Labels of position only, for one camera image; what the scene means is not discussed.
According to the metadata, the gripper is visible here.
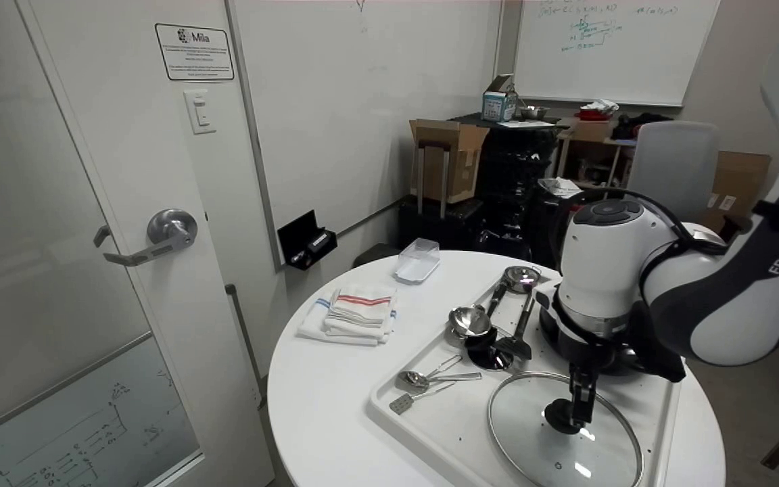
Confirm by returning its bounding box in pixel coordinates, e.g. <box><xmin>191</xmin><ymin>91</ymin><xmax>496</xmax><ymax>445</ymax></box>
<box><xmin>563</xmin><ymin>333</ymin><xmax>627</xmax><ymax>427</ymax></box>

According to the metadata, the glass lid with black knob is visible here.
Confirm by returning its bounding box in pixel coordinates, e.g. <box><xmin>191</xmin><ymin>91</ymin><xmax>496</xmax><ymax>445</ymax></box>
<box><xmin>487</xmin><ymin>370</ymin><xmax>644</xmax><ymax>487</ymax></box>

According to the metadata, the black pot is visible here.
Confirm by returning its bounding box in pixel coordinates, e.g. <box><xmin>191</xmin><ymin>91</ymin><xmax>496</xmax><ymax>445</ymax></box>
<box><xmin>538</xmin><ymin>308</ymin><xmax>642</xmax><ymax>377</ymax></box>

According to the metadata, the black spatula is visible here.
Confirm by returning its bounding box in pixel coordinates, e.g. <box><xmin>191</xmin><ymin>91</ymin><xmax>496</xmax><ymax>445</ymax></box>
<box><xmin>494</xmin><ymin>291</ymin><xmax>538</xmax><ymax>361</ymax></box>

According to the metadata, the small black saucepan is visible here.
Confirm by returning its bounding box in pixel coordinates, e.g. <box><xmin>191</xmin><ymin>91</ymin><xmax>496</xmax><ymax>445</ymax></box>
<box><xmin>464</xmin><ymin>327</ymin><xmax>516</xmax><ymax>372</ymax></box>

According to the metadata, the white plastic tray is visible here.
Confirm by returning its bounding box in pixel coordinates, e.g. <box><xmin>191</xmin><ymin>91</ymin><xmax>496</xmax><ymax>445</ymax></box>
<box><xmin>369</xmin><ymin>266</ymin><xmax>682</xmax><ymax>487</ymax></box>

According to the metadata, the metal measuring spoon set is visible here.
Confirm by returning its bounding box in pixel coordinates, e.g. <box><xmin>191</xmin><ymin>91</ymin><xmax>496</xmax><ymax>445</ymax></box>
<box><xmin>389</xmin><ymin>354</ymin><xmax>483</xmax><ymax>415</ymax></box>

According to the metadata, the white plastic bag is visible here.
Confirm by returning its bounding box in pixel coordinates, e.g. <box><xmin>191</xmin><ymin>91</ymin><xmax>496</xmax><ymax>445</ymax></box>
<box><xmin>538</xmin><ymin>177</ymin><xmax>584</xmax><ymax>200</ymax></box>

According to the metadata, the clear plastic container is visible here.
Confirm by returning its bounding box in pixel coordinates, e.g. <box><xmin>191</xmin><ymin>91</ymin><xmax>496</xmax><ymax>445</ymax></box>
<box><xmin>393</xmin><ymin>238</ymin><xmax>442</xmax><ymax>285</ymax></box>

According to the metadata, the black shelf unit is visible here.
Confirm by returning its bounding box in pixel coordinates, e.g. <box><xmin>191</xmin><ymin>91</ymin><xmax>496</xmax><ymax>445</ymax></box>
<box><xmin>454</xmin><ymin>114</ymin><xmax>563</xmax><ymax>263</ymax></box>

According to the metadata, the red striped folded towel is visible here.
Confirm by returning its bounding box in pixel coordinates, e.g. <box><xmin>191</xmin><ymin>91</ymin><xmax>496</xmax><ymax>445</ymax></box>
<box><xmin>324</xmin><ymin>287</ymin><xmax>397</xmax><ymax>340</ymax></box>

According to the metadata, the grey office chair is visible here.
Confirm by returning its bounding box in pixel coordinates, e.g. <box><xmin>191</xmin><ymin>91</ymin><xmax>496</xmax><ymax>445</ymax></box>
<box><xmin>625</xmin><ymin>120</ymin><xmax>721</xmax><ymax>224</ymax></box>

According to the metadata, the wooden table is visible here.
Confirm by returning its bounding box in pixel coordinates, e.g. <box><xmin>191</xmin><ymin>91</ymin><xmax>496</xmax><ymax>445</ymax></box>
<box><xmin>554</xmin><ymin>118</ymin><xmax>638</xmax><ymax>191</ymax></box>

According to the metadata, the flat cardboard box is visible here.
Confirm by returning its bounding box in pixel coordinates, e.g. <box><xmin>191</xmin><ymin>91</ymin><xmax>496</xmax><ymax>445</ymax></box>
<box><xmin>701</xmin><ymin>150</ymin><xmax>772</xmax><ymax>235</ymax></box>

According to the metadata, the open cardboard box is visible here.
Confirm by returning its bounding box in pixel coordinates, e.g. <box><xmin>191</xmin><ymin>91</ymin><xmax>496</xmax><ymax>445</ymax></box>
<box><xmin>408</xmin><ymin>118</ymin><xmax>490</xmax><ymax>205</ymax></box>

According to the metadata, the blue striped folded towel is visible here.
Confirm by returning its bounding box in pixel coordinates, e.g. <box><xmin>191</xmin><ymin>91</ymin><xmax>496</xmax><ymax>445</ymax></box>
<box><xmin>296</xmin><ymin>296</ymin><xmax>399</xmax><ymax>347</ymax></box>

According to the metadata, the red container with white cloth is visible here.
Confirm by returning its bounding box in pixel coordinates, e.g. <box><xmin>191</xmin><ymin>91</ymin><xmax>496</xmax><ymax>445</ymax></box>
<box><xmin>575</xmin><ymin>99</ymin><xmax>620</xmax><ymax>123</ymax></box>

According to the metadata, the teal and white carton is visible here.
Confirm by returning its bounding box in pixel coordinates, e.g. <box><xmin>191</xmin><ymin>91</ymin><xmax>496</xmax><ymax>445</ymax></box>
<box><xmin>481</xmin><ymin>74</ymin><xmax>519</xmax><ymax>123</ymax></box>

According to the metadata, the black marker holder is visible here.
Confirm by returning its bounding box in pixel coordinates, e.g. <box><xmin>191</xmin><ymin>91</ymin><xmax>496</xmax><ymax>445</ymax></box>
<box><xmin>277</xmin><ymin>210</ymin><xmax>338</xmax><ymax>271</ymax></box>

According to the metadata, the whiteboard with green writing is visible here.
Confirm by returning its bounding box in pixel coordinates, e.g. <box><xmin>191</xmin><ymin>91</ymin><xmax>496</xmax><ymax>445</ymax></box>
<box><xmin>514</xmin><ymin>0</ymin><xmax>722</xmax><ymax>108</ymax></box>

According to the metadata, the white door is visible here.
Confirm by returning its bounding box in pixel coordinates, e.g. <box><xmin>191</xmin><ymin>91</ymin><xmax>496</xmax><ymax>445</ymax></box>
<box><xmin>16</xmin><ymin>0</ymin><xmax>275</xmax><ymax>487</ymax></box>

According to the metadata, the metal measuring cup black handle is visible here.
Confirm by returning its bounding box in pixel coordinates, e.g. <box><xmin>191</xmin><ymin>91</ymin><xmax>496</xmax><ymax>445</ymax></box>
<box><xmin>487</xmin><ymin>265</ymin><xmax>542</xmax><ymax>320</ymax></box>

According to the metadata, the black suitcase with metal handle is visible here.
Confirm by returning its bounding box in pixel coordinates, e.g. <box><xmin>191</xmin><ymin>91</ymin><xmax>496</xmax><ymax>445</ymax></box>
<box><xmin>398</xmin><ymin>141</ymin><xmax>486</xmax><ymax>252</ymax></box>

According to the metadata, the large wall whiteboard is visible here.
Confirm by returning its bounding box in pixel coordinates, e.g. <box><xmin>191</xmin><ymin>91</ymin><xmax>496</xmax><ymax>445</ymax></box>
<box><xmin>226</xmin><ymin>0</ymin><xmax>506</xmax><ymax>273</ymax></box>

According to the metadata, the silver door handle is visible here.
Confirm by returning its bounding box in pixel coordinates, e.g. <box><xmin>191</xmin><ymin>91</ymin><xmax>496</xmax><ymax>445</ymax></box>
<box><xmin>93</xmin><ymin>208</ymin><xmax>199</xmax><ymax>267</ymax></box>

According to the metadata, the white light switch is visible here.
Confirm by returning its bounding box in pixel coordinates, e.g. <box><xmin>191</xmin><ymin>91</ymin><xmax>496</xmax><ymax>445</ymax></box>
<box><xmin>183</xmin><ymin>89</ymin><xmax>217</xmax><ymax>135</ymax></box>

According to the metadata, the white sign with black frame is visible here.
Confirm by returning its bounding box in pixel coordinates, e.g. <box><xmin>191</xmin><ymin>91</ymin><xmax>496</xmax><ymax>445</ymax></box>
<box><xmin>155</xmin><ymin>22</ymin><xmax>236</xmax><ymax>83</ymax></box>

